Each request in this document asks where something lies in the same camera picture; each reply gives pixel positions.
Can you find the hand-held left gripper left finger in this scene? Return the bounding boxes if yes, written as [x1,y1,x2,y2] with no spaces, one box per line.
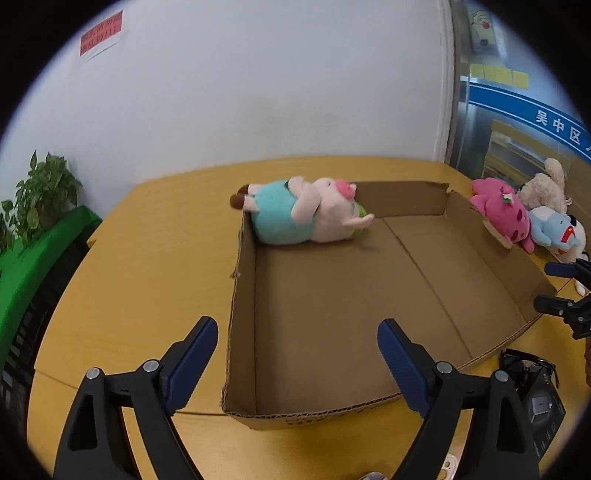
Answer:
[53,315,219,480]

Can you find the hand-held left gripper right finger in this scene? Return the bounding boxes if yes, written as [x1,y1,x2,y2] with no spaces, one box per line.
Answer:
[377,318,541,480]

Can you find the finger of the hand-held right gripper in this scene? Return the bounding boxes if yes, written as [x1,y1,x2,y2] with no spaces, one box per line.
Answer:
[533,295,591,337]
[544,258,591,280]

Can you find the black glasses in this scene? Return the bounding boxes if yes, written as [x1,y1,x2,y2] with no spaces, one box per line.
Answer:
[500,349,559,393]

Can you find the cardboard box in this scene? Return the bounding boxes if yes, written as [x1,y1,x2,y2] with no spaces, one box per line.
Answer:
[221,180,559,432]

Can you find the black charger box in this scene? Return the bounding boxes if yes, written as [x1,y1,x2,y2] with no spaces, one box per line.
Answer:
[515,378,566,462]

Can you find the blue and white plush toy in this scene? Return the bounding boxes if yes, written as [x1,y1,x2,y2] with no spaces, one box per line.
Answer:
[526,205,589,264]

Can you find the beige plush toy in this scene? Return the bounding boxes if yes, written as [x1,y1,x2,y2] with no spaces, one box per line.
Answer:
[517,158,571,215]

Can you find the pink plush toy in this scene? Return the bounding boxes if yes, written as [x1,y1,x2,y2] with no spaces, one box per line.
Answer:
[470,178,536,254]

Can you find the glass door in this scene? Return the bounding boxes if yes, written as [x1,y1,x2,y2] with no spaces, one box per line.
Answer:
[450,0,591,185]

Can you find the dark ribbed panel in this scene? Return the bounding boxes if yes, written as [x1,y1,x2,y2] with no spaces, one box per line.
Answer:
[0,240,88,407]

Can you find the blue banner sign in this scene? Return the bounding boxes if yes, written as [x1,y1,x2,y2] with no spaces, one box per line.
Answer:
[466,83,591,160]

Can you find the pig plush toy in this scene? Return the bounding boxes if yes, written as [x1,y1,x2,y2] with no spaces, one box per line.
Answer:
[229,175,376,245]

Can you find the green cloth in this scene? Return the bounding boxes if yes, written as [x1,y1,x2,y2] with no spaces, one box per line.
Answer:
[0,205,103,352]

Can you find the potted green plant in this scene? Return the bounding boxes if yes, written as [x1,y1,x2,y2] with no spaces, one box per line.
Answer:
[0,150,84,252]

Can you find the cartoon wall poster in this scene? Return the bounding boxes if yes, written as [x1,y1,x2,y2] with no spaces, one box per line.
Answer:
[468,7,502,54]

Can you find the red wall notice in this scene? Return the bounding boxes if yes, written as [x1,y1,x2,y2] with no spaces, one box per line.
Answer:
[79,10,124,58]

